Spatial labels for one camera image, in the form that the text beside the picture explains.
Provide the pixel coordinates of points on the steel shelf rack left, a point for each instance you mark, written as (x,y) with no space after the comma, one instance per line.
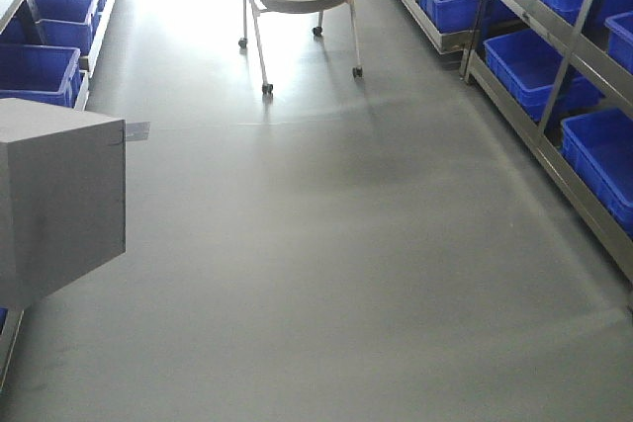
(48,52)

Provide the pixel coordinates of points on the gray square hollow base block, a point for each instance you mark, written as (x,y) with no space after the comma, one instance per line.
(63,197)

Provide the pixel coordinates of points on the steel shelf rack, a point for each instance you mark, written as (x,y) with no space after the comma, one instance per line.
(560,73)
(48,52)

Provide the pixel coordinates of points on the steel shelf rack right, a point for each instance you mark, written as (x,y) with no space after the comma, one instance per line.
(560,73)

